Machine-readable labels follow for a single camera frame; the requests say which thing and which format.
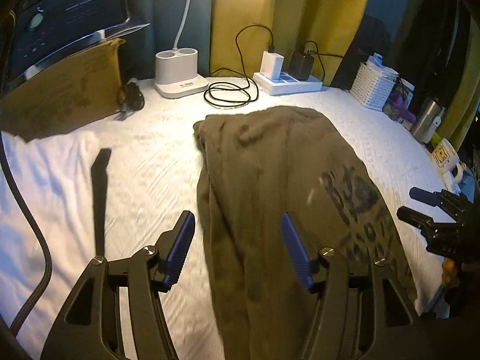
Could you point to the white perforated plastic basket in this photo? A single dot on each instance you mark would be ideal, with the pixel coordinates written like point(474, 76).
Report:
point(373, 83)

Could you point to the black power adapter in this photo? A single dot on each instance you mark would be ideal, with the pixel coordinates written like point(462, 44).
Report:
point(300, 65)

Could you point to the dark brown t-shirt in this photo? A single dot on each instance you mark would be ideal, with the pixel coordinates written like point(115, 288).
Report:
point(257, 167)

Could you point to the yellow curtain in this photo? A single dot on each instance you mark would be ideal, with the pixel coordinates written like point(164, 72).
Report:
point(242, 29)

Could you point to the stainless steel tumbler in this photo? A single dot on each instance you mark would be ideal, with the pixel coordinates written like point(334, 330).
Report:
point(431, 108)

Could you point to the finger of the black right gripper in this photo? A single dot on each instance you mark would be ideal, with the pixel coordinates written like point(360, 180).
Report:
point(424, 196)
point(415, 218)

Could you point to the white desk lamp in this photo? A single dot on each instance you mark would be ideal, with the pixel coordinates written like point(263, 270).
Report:
point(176, 69)

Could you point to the white bear mug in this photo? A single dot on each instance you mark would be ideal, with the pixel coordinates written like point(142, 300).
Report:
point(448, 162)

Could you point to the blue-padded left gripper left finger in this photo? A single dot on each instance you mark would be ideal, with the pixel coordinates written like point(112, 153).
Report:
point(173, 247)

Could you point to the white textured table cover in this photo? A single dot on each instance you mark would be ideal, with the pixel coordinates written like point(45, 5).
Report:
point(152, 177)

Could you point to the brown cardboard box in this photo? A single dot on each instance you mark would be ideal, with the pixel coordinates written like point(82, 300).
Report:
point(74, 92)

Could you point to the white USB charger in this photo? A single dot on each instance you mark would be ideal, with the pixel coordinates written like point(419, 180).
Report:
point(271, 65)

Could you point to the white power strip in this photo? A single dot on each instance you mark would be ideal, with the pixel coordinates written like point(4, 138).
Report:
point(287, 84)

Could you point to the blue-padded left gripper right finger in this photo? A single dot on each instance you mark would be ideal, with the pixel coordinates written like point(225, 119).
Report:
point(302, 251)

